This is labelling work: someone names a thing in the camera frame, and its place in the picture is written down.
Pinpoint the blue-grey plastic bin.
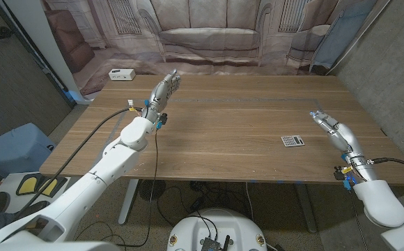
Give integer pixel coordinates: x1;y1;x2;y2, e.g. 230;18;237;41
0;122;56;178

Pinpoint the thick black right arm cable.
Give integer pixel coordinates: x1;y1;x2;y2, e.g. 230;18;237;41
367;157;404;174

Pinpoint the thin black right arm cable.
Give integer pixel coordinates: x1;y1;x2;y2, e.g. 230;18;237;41
350;190;369;251

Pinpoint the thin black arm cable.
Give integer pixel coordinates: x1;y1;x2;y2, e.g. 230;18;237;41
350;190;369;251
72;128;160;249

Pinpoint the white rectangular box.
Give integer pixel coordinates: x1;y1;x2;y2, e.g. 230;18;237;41
108;68;137;82

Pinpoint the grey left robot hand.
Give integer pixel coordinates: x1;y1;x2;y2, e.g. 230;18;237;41
141;68;182;123

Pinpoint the black floor cable bundle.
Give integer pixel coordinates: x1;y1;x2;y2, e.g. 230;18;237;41
156;181;255;227

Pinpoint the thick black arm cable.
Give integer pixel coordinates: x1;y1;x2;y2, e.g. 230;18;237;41
367;157;404;174
13;107;143;219

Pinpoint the white table leg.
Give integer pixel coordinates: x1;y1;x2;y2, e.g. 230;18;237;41
118;179;140;226
294;183;318;234

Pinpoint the black round fan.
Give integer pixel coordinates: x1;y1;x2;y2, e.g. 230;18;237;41
139;179;167;202

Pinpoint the yellow black foot pedal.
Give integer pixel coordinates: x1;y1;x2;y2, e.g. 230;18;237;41
36;176;68;198
15;175;42;196

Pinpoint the white pedal board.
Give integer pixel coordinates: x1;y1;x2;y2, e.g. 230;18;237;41
0;172;71;214

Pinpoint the black torso electronics module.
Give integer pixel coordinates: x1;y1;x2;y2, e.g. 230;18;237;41
201;235;231;251

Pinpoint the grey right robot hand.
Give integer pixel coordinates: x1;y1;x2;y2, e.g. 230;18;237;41
309;110;365;160

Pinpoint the small grey calculator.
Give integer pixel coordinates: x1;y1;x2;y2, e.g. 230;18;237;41
280;135;306;148

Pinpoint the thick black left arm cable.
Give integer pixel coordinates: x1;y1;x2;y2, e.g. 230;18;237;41
13;107;143;219

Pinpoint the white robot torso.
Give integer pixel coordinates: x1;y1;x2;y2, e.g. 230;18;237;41
166;208;268;251

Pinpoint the printed sofa room backdrop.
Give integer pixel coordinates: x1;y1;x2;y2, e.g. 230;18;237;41
41;0;379;97

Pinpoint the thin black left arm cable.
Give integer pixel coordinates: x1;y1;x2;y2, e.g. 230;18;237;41
72;128;160;249

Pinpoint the white pillar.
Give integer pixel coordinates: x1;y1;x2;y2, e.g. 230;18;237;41
3;0;91;105

